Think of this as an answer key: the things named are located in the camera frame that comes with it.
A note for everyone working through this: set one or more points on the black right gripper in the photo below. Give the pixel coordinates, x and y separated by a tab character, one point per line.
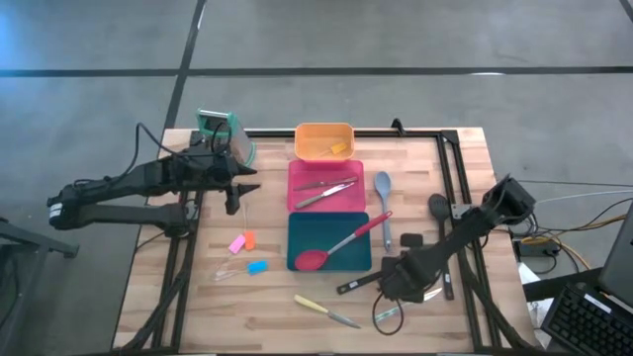
403	277

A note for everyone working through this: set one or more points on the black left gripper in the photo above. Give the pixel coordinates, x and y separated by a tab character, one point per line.
220	170

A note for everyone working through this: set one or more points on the silver butter knife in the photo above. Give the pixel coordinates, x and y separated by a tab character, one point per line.
319	198

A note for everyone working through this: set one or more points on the black slotted turner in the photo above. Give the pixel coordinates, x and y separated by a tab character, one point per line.
438	205

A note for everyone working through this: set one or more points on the blue silicone brush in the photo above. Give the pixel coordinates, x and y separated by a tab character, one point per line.
257	267

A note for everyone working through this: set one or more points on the grey silicone spoon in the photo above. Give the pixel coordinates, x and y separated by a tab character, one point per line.
383	185

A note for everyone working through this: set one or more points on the red slotted spoon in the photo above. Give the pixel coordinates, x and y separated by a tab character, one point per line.
310	259

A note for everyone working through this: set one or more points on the yellow block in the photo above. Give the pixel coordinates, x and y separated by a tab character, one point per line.
339	148

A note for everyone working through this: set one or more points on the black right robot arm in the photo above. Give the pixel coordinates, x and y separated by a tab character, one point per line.
475	222

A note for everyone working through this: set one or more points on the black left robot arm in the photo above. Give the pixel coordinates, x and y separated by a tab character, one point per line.
123	180

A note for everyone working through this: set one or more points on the pink plastic bin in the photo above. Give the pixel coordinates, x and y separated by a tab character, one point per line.
316	170

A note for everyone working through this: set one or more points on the orange plastic bin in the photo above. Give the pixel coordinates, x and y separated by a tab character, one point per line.
316	138

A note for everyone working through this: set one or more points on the teal plastic bin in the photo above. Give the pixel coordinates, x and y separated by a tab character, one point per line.
316	232

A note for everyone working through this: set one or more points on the black power adaptor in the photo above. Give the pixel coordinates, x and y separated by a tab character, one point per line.
534	248

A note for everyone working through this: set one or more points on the white paper sheet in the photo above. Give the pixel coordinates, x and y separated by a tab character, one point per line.
534	306

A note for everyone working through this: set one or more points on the black clamp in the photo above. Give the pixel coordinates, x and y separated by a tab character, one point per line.
398	127

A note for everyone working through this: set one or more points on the black computer keyboard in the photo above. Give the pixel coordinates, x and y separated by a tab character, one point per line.
583	321

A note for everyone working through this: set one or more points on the dark laptop computer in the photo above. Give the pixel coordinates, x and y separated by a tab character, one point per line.
620	262

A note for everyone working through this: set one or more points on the black side stand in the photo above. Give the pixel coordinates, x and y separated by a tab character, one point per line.
34	242

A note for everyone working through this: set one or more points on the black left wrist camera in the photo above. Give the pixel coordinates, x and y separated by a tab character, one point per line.
232	200

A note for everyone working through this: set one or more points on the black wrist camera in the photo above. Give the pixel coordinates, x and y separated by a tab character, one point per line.
232	200
411	240

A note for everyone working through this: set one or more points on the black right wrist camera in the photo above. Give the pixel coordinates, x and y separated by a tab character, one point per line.
411	240

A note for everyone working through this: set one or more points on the black aluminium table frame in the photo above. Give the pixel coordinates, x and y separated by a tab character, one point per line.
277	133

